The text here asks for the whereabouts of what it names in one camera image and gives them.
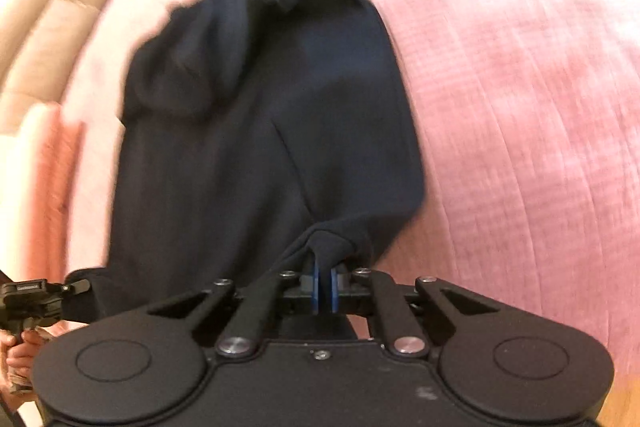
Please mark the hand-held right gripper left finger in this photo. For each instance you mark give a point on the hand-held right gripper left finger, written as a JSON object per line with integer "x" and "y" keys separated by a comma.
{"x": 314, "y": 289}

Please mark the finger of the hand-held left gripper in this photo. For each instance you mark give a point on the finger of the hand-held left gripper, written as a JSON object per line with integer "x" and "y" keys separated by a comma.
{"x": 77, "y": 287}

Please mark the navy hooded jacket white stripes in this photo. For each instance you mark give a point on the navy hooded jacket white stripes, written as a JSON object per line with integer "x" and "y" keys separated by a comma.
{"x": 250, "y": 132}

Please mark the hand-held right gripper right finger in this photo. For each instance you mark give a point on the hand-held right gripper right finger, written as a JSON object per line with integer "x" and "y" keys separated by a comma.
{"x": 334, "y": 292}

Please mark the folded pink quilt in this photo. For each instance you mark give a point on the folded pink quilt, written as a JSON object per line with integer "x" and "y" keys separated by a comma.
{"x": 50, "y": 187}

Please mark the person's left hand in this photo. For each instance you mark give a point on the person's left hand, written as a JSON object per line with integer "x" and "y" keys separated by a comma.
{"x": 22, "y": 357}

